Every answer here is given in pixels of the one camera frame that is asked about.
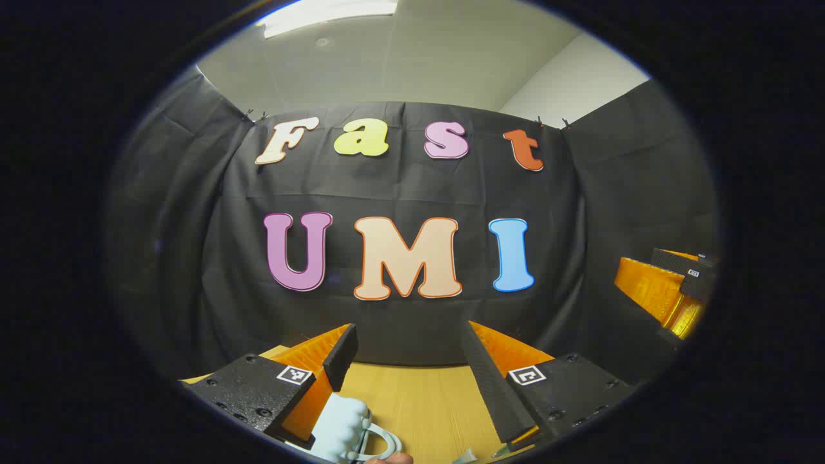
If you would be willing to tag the black backdrop cloth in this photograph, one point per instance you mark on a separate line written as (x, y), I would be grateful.
(387, 187)

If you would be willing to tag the light blue suitcase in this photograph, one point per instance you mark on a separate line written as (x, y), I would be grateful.
(345, 425)

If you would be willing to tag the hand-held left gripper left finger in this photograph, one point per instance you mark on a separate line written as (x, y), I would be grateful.
(340, 354)

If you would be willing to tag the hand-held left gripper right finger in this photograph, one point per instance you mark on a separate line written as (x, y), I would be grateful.
(486, 380)

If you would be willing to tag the ceiling light panel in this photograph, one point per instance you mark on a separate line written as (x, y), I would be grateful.
(322, 13)

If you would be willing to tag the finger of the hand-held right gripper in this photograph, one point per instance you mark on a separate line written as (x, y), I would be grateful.
(686, 319)
(648, 287)

